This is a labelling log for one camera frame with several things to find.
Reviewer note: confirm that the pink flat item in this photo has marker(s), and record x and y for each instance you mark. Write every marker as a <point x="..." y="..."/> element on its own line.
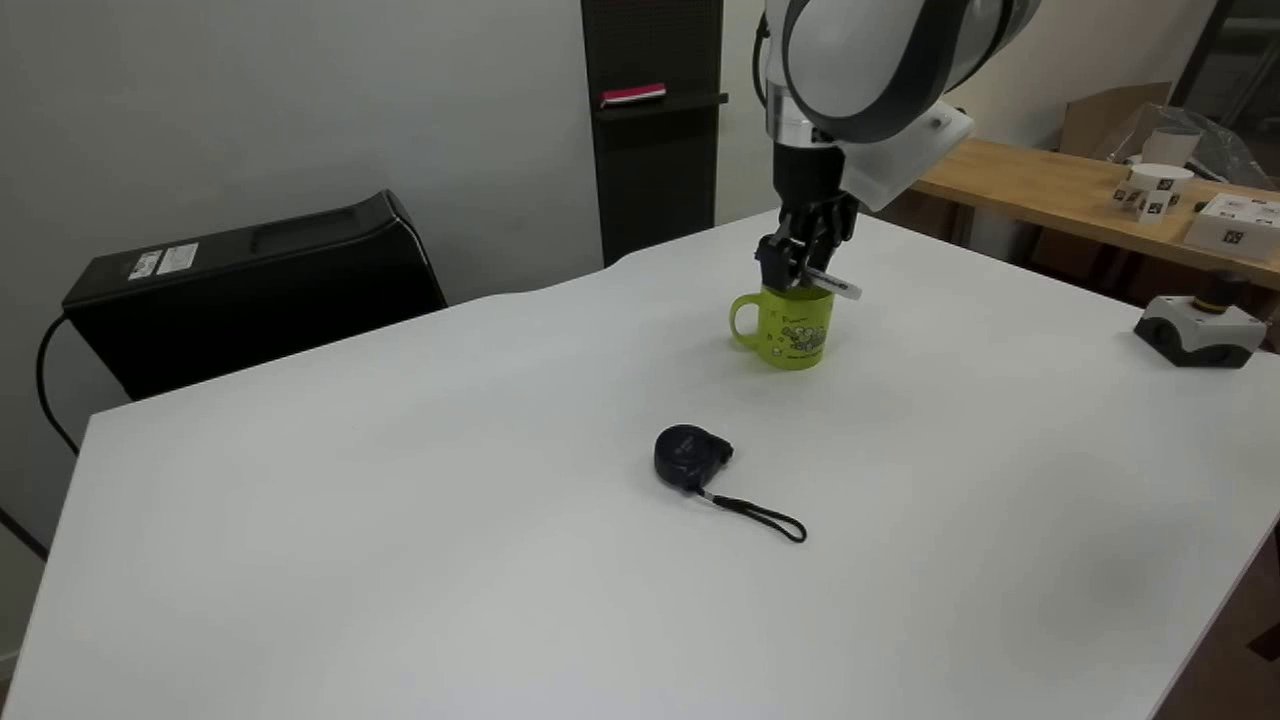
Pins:
<point x="632" y="95"/>

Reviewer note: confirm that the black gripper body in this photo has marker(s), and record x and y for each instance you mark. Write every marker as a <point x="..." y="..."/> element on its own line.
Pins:
<point x="808" y="181"/>

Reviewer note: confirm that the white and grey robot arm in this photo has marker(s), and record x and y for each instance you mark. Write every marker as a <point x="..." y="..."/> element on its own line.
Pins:
<point x="872" y="64"/>

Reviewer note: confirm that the brown cardboard box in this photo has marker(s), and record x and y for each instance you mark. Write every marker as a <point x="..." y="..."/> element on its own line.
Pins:
<point x="1109" y="122"/>

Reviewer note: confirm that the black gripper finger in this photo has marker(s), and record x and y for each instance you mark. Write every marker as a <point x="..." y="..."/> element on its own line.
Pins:
<point x="776" y="267"/>
<point x="827" y="236"/>

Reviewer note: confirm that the clear plastic container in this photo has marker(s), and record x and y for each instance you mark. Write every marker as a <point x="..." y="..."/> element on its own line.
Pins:
<point x="1185" y="137"/>

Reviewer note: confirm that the grey and black button device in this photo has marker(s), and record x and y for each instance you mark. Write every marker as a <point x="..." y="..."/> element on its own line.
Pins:
<point x="1198" y="328"/>

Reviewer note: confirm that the green ceramic mug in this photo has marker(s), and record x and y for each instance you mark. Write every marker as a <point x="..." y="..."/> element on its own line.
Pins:
<point x="797" y="326"/>

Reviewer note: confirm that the small white tagged cube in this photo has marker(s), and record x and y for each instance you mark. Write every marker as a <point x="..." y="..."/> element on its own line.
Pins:
<point x="1148" y="185"/>

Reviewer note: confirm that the black computer tower case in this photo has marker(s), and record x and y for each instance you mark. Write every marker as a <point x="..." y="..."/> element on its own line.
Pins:
<point x="264" y="300"/>

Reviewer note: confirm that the black metal frame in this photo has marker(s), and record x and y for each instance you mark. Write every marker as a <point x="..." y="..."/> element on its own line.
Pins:
<point x="1246" y="82"/>

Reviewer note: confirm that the white flat tagged box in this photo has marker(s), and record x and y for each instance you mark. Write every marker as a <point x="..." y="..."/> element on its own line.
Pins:
<point x="1235" y="225"/>

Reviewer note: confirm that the black tall cabinet column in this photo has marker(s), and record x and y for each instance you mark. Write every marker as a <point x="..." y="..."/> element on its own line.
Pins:
<point x="654" y="162"/>

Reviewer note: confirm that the wooden side table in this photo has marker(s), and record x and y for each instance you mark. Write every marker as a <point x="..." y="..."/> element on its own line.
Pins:
<point x="1066" y="185"/>

